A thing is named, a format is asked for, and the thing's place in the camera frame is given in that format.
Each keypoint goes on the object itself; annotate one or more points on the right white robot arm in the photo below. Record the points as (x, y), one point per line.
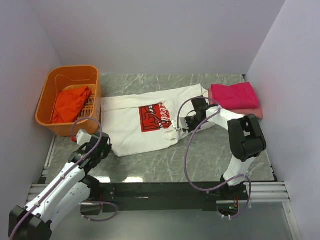
(246, 140)

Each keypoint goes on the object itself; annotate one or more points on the black base crossbar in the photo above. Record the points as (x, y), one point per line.
(143, 196)

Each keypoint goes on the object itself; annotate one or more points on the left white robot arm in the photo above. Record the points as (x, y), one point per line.
(72, 186)

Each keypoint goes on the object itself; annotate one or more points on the aluminium frame rail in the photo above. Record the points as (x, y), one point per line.
(259, 192)

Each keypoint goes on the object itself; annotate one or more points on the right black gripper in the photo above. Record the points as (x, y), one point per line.
(189, 122)

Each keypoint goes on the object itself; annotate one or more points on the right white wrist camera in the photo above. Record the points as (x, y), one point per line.
(180, 124)

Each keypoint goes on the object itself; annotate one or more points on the white printed t-shirt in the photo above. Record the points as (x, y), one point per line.
(142, 123)

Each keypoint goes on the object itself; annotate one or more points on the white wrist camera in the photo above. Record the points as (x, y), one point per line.
(82, 137)
(180, 124)

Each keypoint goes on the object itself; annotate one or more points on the orange plastic laundry basket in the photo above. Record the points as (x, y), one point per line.
(65, 78)

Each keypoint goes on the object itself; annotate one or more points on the folded magenta t-shirt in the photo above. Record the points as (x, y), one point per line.
(236, 96)

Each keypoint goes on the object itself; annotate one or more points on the orange t-shirt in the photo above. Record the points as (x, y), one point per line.
(69, 104)

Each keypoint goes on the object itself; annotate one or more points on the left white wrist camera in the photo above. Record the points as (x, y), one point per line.
(82, 137)

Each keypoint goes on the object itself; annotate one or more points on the folded salmon t-shirt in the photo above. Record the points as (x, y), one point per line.
(258, 112)

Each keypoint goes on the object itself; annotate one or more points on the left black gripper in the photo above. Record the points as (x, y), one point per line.
(100, 144)

